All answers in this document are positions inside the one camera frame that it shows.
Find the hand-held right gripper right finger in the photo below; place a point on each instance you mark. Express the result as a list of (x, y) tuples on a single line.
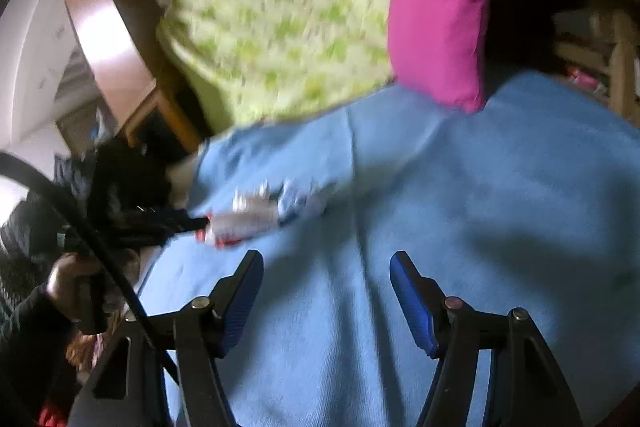
[(415, 302)]

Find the orange and white carton box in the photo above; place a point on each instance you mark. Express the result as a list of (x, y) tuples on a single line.
[(245, 222)]

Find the white and purple carton box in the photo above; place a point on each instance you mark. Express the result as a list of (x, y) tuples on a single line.
[(300, 202)]

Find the blue blanket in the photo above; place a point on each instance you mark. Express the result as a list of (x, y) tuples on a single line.
[(400, 232)]

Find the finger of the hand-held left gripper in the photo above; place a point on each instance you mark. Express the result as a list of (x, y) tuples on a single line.
[(170, 227)]

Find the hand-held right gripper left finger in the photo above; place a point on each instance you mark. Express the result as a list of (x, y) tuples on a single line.
[(240, 302)]

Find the green floral quilt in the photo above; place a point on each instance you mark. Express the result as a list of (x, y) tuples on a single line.
[(285, 12)]

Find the pile of dark clothes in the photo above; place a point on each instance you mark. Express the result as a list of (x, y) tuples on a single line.
[(125, 177)]

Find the magenta pillow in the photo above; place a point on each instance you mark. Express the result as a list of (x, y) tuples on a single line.
[(440, 17)]

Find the person's left forearm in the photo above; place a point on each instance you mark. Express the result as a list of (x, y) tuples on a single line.
[(30, 337)]

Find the person's left hand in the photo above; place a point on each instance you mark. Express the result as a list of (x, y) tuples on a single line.
[(62, 282)]

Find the wooden furniture frame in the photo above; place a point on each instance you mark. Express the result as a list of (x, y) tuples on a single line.
[(600, 22)]

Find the wooden headboard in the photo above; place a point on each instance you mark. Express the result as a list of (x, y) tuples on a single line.
[(120, 32)]

